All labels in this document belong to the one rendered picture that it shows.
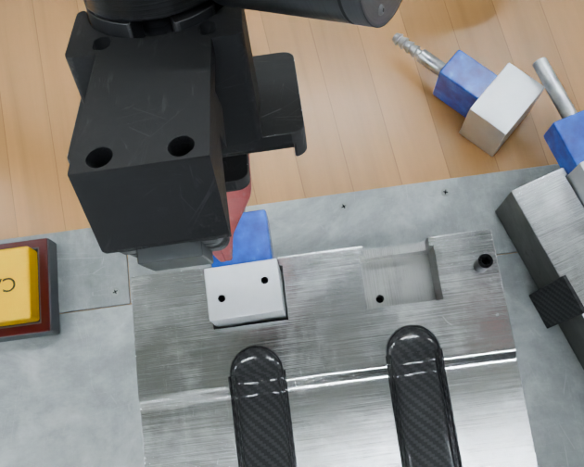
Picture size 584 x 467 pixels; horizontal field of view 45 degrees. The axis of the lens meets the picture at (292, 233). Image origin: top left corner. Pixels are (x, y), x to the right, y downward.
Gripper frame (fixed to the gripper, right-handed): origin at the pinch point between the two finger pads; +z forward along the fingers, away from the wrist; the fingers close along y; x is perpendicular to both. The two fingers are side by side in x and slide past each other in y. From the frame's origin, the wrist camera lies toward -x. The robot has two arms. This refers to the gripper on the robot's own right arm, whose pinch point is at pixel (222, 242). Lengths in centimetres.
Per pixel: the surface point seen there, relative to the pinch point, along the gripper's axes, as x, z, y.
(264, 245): 7.2, 8.0, 1.5
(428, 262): 7.5, 12.6, 13.2
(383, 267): 7.6, 12.5, 9.8
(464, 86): 21.1, 6.9, 19.0
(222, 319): 2.2, 9.4, -1.7
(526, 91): 19.7, 7.3, 23.7
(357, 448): -4.3, 16.7, 5.9
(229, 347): 2.1, 12.5, -1.8
